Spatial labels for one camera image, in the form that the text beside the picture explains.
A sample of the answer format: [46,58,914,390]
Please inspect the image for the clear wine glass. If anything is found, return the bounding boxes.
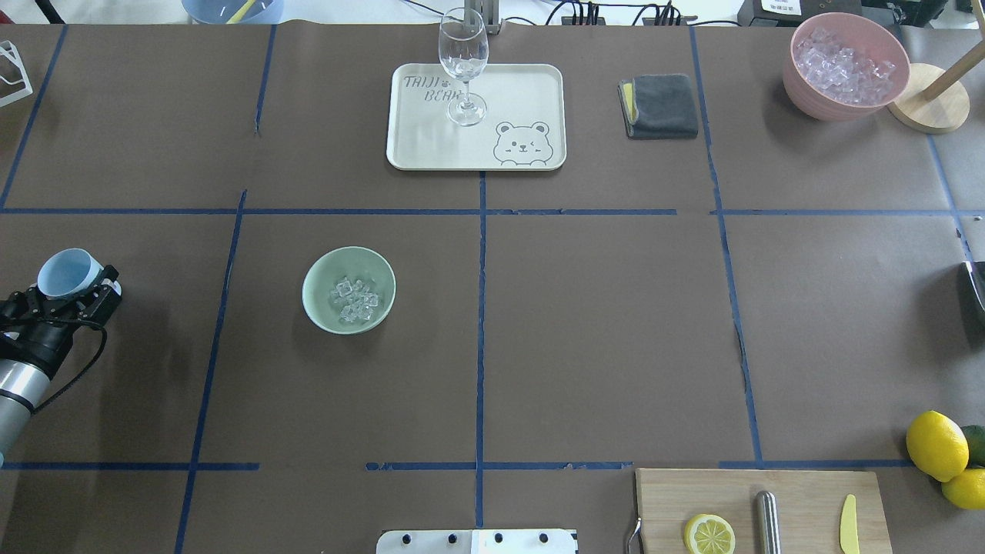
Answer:
[439,7,489,127]

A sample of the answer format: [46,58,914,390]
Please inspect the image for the small yellow lemon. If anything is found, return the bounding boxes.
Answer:
[940,469,985,511]

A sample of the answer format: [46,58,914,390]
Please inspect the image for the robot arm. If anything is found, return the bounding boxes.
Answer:
[1,265,121,452]

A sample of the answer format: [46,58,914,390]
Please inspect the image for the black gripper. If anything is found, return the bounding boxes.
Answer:
[1,265,122,378]

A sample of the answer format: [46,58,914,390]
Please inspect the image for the clear ice cubes poured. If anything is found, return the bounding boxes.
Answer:
[329,276,383,324]

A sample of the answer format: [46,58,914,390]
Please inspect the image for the blue bowl at edge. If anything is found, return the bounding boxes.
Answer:
[182,0,285,25]

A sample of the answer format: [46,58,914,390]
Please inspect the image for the green bowl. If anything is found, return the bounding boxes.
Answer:
[302,246,396,335]

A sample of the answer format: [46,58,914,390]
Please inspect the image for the wooden cutting board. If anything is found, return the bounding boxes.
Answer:
[636,469,893,553]

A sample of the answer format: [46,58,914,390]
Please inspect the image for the yellow plastic knife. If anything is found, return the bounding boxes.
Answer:
[838,493,860,554]

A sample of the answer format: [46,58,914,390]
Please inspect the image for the cream bear tray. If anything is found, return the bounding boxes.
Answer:
[386,63,567,171]

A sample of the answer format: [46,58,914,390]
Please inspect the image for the green lime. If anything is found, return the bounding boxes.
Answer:
[960,425,985,468]

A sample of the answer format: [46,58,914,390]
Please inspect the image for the lemon half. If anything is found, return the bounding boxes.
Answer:
[682,513,736,554]

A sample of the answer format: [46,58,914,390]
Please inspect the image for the clear ice cubes in pink bowl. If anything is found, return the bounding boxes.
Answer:
[793,28,898,105]

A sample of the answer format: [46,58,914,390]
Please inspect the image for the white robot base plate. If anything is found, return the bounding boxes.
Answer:
[376,527,579,553]

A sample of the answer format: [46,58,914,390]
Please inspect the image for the white wire rack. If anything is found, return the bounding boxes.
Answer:
[1,41,34,108]

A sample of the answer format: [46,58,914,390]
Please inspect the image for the large yellow lemon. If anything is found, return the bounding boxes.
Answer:
[905,410,970,483]

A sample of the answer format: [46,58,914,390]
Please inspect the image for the black power strip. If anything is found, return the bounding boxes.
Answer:
[560,4,606,27]

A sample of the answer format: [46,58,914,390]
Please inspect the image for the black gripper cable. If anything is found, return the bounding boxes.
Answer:
[31,319,109,416]

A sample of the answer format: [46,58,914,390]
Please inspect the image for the steel knife handle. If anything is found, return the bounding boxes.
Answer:
[756,490,782,553]

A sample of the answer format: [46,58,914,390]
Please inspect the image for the light blue plastic cup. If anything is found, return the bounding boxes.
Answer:
[36,248,105,299]

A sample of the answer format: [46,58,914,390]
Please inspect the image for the pink bowl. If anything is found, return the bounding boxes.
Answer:
[783,12,911,122]

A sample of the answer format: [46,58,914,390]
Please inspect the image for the grey folded cloth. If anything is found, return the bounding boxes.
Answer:
[618,74,699,139]

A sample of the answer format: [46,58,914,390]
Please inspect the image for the round wooden stand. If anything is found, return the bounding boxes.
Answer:
[889,41,984,134]

